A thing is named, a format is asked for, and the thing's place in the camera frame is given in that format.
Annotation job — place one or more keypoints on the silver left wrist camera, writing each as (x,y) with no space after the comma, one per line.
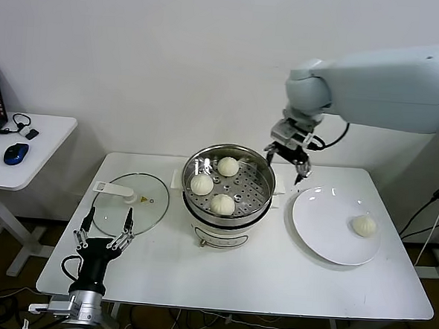
(56,305)

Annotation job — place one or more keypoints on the white round plate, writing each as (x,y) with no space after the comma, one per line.
(320,230)

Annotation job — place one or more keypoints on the white electric cooker base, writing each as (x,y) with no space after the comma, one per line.
(219,235)

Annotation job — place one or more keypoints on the white steamed baozi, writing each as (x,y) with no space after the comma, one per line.
(364,225)
(223,204)
(228,167)
(202,184)

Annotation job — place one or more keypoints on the steel perforated steamer basket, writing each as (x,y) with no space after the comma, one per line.
(267,178)

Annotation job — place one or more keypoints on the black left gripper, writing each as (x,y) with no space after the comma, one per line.
(94,265)

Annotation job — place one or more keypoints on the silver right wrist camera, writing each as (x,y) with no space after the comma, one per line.
(288,133)

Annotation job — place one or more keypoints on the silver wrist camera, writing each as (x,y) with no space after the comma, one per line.
(288,133)
(56,305)

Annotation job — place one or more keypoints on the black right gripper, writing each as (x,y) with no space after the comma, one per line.
(292,154)

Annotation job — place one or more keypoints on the small black device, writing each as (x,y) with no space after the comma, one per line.
(31,134)

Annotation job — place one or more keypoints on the blue computer mouse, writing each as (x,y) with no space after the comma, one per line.
(16,154)

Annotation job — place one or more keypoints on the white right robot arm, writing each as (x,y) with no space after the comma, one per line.
(388,89)

